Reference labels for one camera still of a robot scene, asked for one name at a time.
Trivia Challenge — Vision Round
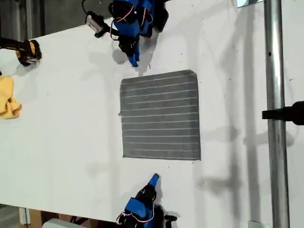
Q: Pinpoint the white table bracket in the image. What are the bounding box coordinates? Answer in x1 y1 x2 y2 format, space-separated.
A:
18 207 31 225

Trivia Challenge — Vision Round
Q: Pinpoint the grey striped towel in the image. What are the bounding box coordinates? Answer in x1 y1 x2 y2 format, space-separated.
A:
118 69 202 162

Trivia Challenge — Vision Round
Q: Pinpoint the steel post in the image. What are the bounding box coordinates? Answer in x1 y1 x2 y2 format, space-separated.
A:
263 0 291 228

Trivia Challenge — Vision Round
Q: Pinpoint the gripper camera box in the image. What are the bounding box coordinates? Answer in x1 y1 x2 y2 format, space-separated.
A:
85 11 105 33
164 214 178 228

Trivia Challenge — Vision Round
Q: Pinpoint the gripper camera stalk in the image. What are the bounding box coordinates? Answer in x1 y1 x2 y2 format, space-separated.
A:
94 23 119 39

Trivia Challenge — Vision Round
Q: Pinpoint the white box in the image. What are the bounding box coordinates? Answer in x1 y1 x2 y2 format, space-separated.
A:
42 218 81 228

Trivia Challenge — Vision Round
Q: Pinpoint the yellow cloth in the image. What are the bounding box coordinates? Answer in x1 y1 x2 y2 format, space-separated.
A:
0 75 22 120

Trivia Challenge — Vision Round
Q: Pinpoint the black clamp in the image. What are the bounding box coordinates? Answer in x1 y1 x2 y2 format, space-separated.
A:
262 101 304 126

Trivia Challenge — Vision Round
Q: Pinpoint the black yellow cordless tool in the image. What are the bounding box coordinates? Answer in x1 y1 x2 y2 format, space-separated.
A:
0 37 43 67

